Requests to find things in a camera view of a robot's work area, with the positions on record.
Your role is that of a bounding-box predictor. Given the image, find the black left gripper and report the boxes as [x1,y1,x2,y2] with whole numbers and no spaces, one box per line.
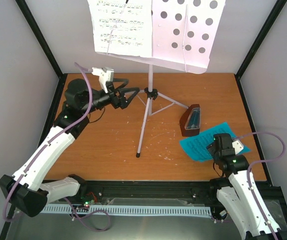
[81,77,139,114]

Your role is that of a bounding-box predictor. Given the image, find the brown wooden metronome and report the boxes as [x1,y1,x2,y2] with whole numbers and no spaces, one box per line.
[179,104,201,137]

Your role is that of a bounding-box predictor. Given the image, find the white tripod music stand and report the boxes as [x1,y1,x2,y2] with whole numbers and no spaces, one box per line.
[93,0,227,158]

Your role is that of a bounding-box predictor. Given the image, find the clear plastic metronome cover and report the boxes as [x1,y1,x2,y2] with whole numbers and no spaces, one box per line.
[184,107,201,130]

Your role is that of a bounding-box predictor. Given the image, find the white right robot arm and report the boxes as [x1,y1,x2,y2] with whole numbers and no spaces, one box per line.
[207,133,282,240]

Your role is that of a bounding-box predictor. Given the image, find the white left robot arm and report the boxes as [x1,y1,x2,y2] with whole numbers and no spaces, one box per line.
[0,78,140,217]

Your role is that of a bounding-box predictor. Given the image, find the white sheet music pages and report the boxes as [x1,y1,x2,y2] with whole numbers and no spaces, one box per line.
[88,0,153,58]

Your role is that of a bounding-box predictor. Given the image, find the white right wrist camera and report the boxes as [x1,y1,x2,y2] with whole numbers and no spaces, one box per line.
[232,139,244,155]

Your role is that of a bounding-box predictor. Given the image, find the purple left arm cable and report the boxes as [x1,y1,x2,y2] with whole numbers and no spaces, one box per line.
[2,62,112,231]

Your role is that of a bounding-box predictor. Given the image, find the black aluminium frame rail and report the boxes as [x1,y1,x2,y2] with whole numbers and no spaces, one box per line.
[15,179,284,208]

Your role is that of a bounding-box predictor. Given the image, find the light blue cable duct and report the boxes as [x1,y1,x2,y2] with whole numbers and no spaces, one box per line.
[41,204,212,219]

